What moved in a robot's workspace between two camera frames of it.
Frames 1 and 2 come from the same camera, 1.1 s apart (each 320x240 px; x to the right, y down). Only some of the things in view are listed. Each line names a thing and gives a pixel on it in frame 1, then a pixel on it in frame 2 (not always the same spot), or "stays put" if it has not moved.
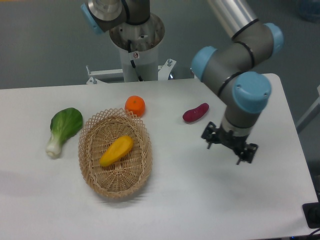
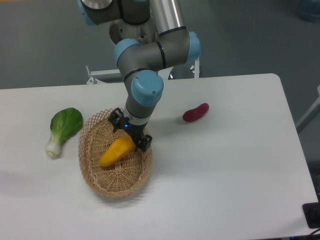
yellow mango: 119,148 stays put
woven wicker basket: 128,172 stays put
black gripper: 212,134 to 136,131
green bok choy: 64,124 stays put
